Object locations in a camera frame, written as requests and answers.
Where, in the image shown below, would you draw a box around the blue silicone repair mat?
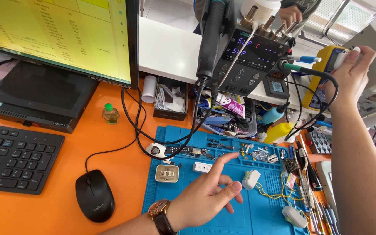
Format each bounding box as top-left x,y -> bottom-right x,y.
141,125 -> 310,235

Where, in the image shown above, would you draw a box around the row of tweezers and screwdrivers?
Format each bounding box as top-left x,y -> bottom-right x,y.
287,133 -> 341,235

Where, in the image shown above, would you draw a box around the black soldering iron stand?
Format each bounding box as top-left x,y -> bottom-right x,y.
262,71 -> 290,100

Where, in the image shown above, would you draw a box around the metal hot air nozzle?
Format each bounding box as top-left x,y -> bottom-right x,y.
257,15 -> 277,37
270,22 -> 286,40
240,5 -> 259,29
281,21 -> 299,42

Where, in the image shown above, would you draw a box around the person's right hand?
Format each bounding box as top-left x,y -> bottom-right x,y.
318,45 -> 376,110

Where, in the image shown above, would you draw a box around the white paper roll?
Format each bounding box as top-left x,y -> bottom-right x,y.
141,75 -> 158,104

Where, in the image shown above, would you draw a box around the blue and white pen tool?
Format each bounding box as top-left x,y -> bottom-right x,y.
287,55 -> 322,64

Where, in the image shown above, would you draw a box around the black hot air hose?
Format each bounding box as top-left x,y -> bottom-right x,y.
135,76 -> 208,161

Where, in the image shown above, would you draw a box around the pile of small electronic parts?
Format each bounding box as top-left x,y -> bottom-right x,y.
167,137 -> 288,168

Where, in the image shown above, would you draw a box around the black soldering rework station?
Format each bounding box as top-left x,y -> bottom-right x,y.
204,0 -> 295,97

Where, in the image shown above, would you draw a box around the beige three-slot case shell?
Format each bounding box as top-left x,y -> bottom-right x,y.
155,164 -> 180,183

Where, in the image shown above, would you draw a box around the small white plastic housing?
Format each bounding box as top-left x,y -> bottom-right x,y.
193,161 -> 213,173

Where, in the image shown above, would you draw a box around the clear tray of tools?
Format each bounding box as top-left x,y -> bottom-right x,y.
193,91 -> 258,138

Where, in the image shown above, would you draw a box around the green-collared soldering iron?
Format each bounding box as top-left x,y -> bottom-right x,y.
282,62 -> 339,111

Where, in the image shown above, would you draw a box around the blue dispenser bottle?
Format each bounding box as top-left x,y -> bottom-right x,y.
261,102 -> 290,126

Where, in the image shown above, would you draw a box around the white thin cable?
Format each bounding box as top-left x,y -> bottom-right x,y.
219,21 -> 259,89

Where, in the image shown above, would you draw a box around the small green-capped oil bottle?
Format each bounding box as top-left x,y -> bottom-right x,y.
102,103 -> 121,125

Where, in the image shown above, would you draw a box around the black monitor cable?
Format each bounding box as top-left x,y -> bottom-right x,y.
121,87 -> 175,146

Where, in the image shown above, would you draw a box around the yellow thin wires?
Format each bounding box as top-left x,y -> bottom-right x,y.
255,172 -> 307,211

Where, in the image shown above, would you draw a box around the black mini desktop computer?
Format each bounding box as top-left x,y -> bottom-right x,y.
0,60 -> 99,134

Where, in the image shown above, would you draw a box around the white charging case green inside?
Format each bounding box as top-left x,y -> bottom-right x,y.
242,169 -> 261,190

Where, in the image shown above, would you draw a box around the white charging case shell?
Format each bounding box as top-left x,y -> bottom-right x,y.
282,205 -> 309,228

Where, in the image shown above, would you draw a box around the black computer monitor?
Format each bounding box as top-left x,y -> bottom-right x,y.
0,0 -> 140,89

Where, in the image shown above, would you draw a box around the black keyboard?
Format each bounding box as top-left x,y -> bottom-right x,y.
0,122 -> 65,196

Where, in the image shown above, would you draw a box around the black computer mouse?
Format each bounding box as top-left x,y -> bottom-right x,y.
75,169 -> 115,223

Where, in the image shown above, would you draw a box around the black hot air handle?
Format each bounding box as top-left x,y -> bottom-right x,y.
196,0 -> 227,81

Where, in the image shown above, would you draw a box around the yellow multimeter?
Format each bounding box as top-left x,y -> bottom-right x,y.
302,45 -> 349,112

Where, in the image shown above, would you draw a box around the grey dotted screw tray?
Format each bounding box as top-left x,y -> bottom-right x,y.
305,129 -> 333,155

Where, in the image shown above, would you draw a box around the yellow dispenser bottle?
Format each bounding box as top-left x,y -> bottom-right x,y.
263,121 -> 297,144

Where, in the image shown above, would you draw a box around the black box of wipes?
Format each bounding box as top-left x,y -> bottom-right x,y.
153,77 -> 189,122

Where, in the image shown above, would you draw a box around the metal mesh chair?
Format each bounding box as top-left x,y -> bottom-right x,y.
302,0 -> 376,44

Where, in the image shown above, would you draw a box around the person's left hand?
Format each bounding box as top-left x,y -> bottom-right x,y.
166,151 -> 243,232

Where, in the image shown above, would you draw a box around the white flat device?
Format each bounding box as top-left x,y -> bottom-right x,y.
315,160 -> 339,214

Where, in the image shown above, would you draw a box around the black mouse cable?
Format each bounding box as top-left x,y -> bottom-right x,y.
84,137 -> 138,173

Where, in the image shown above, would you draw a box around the brown leather wristwatch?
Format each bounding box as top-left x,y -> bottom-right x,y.
148,198 -> 178,235

